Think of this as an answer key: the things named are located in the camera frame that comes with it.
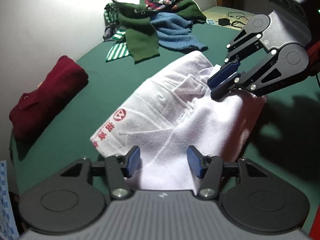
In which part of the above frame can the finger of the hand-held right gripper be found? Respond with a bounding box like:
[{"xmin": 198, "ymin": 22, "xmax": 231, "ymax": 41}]
[
  {"xmin": 207, "ymin": 24, "xmax": 262, "ymax": 89},
  {"xmin": 211, "ymin": 50, "xmax": 300, "ymax": 100}
]

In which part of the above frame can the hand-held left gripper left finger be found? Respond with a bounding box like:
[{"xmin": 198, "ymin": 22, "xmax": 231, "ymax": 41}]
[{"xmin": 60, "ymin": 145, "xmax": 141, "ymax": 199}]

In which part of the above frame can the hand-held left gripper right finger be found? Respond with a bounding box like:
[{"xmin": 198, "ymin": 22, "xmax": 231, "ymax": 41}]
[{"xmin": 187, "ymin": 145, "xmax": 268, "ymax": 200}]

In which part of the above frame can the white polo shirt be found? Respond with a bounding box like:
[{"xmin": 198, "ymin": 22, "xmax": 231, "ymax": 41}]
[{"xmin": 90, "ymin": 51, "xmax": 267, "ymax": 190}]

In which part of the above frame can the pale green bed sheet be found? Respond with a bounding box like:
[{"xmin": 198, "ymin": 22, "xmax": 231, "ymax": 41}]
[{"xmin": 202, "ymin": 5, "xmax": 253, "ymax": 32}]

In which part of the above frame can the blue knit sweater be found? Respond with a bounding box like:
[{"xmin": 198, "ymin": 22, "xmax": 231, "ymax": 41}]
[{"xmin": 150, "ymin": 12, "xmax": 208, "ymax": 53}]

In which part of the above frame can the green table cloth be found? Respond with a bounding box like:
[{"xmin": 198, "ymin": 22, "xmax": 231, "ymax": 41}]
[{"xmin": 9, "ymin": 10, "xmax": 320, "ymax": 240}]

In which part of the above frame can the green jacket with white letters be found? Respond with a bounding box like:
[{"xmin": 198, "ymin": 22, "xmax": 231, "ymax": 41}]
[{"xmin": 110, "ymin": 0, "xmax": 207, "ymax": 64}]

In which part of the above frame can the dark red folded sweater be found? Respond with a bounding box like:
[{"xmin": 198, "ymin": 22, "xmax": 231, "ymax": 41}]
[{"xmin": 9, "ymin": 56, "xmax": 89, "ymax": 140}]

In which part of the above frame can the green white striped garment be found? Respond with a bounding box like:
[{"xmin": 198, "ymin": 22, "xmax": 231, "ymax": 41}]
[{"xmin": 104, "ymin": 3, "xmax": 133, "ymax": 62}]

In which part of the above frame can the grey garment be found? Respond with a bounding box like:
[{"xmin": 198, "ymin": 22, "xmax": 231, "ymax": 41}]
[{"xmin": 102, "ymin": 25, "xmax": 113, "ymax": 42}]

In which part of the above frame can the blue patterned cloth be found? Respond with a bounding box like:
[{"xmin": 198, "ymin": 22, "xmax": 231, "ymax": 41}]
[{"xmin": 0, "ymin": 161, "xmax": 20, "ymax": 240}]

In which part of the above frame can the thin black cable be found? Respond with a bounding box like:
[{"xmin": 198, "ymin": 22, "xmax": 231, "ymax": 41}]
[{"xmin": 226, "ymin": 11, "xmax": 250, "ymax": 29}]

